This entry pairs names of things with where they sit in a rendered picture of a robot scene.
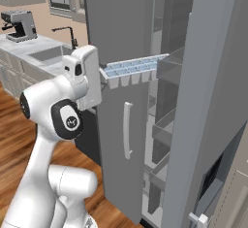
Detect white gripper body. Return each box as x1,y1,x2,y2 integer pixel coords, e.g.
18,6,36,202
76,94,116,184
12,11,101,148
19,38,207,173
71,44,103,112

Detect blue-white ice cube tray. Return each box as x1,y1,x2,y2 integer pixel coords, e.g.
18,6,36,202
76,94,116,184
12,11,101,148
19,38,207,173
99,53,170,90

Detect grey open freezer door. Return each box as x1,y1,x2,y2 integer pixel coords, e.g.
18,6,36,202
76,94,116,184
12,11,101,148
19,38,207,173
161,0,248,228

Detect black tap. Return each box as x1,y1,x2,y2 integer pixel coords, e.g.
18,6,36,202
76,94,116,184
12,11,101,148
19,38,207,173
50,26,79,50

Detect grey sink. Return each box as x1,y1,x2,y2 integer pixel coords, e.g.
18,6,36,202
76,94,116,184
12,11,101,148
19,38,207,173
27,45,75,66

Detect dark dishwasher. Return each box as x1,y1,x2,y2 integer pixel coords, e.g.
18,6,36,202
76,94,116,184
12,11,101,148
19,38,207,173
75,108,102,167

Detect beige base cupboards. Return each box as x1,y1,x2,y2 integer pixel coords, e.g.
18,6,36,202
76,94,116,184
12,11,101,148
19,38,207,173
0,49,66,101

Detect silver coffee machine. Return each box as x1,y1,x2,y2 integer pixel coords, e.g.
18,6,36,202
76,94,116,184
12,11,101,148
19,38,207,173
0,9,39,44

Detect grey fridge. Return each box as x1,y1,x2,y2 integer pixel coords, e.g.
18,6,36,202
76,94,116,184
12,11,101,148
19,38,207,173
82,0,248,228

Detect pale grey fridge door handle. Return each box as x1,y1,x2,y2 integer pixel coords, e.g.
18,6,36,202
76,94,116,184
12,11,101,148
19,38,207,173
123,101,135,160

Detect white freezer door handle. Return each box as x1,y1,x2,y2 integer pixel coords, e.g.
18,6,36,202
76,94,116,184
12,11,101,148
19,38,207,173
188,212,209,228

